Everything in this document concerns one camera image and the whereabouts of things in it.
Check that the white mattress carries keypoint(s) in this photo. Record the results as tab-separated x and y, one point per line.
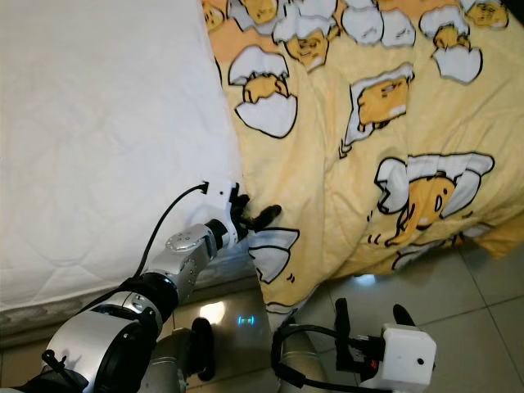
115	123

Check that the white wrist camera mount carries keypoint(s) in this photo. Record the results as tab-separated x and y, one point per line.
409	357
223	201

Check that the yellow cartoon egg blanket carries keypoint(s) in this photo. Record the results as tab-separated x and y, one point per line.
327	172

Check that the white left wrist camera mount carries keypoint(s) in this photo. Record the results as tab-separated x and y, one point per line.
223	201

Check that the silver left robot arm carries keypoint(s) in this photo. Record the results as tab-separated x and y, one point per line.
123	344

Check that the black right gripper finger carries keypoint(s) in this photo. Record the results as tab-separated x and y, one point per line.
404	318
342	336

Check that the robot left leg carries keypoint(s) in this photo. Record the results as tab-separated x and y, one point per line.
180	360

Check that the robot right leg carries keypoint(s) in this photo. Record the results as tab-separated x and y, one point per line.
299	356

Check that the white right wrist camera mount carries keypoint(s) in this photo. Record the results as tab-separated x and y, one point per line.
409	357

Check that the robot leg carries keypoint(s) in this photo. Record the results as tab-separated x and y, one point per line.
299	356
180	360

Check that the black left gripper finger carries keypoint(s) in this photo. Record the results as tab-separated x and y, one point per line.
267	219
242	201

